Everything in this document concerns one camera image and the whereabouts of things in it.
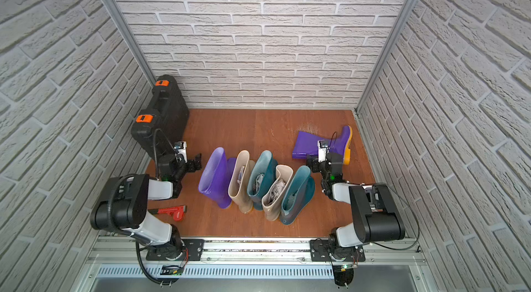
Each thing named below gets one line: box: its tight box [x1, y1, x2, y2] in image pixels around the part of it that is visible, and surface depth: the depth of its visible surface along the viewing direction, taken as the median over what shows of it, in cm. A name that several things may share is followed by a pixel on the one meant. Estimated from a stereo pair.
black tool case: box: [130, 74, 190, 160], surface depth 85 cm
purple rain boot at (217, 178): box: [197, 147, 237, 209], surface depth 70 cm
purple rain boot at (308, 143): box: [291, 125, 353, 165], surface depth 101 cm
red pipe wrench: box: [147, 204, 188, 222], surface depth 83 cm
